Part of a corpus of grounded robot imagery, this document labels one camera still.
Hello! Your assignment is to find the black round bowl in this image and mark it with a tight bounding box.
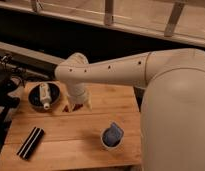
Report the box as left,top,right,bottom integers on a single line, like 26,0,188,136
28,83,60,110

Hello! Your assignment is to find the black equipment with cables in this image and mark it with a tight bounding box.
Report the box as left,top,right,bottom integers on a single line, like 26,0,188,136
0,54,24,152

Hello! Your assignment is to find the brown sausage-shaped object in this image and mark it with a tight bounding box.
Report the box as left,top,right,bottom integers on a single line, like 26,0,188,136
63,104,83,113

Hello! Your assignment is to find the white tube in bowl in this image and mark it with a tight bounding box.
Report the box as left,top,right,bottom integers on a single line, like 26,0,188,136
39,83,51,110

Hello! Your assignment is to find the metal railing frame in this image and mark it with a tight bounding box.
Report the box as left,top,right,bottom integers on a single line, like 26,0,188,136
0,0,205,47

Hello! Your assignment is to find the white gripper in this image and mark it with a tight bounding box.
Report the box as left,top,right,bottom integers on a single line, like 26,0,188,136
66,83,92,112

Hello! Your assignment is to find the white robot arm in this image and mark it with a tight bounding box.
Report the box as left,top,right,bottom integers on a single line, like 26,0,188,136
55,48,205,171

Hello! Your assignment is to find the black white striped block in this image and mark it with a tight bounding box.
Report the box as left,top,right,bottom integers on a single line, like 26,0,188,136
17,127,44,160

